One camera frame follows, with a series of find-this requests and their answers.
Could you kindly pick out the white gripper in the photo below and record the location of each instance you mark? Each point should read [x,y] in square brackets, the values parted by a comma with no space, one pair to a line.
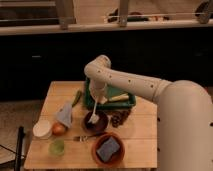
[97,90]

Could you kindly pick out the white dish brush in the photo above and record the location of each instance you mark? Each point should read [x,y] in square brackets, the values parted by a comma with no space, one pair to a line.
[94,117]

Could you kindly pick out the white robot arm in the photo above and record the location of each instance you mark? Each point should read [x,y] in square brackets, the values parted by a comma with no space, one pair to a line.
[184,109]

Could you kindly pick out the purple bowl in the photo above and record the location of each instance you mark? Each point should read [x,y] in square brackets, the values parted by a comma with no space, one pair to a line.
[99,126]

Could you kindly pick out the orange clay bowl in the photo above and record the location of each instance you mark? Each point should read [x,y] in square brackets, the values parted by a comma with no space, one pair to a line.
[116,158]

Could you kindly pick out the green plastic tray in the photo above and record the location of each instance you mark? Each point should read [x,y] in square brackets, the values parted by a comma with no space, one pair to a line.
[111,91]

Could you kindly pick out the green chili pepper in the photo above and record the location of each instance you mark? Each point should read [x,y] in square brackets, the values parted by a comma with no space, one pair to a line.
[77,98]

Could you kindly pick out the yellow corn cob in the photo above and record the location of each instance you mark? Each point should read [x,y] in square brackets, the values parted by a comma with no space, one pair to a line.
[121,97]

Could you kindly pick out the brown grape bunch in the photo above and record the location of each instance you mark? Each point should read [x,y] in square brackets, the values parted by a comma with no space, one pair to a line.
[119,117]

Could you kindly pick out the metal fork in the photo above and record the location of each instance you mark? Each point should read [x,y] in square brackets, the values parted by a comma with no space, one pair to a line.
[84,137]

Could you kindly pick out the orange onion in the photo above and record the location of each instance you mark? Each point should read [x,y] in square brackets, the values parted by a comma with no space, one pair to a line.
[58,129]

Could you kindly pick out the blue sponge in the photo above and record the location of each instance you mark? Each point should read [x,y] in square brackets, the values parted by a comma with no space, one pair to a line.
[107,149]

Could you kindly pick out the white round container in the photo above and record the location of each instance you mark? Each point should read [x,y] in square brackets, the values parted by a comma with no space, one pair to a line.
[42,129]

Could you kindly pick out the green plastic cup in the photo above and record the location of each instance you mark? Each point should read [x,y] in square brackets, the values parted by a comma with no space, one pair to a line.
[56,147]

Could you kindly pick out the wooden railing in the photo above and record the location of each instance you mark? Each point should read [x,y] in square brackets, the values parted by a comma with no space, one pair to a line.
[23,17]

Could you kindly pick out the black chair frame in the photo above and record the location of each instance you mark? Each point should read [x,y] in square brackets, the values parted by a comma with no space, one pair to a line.
[18,152]

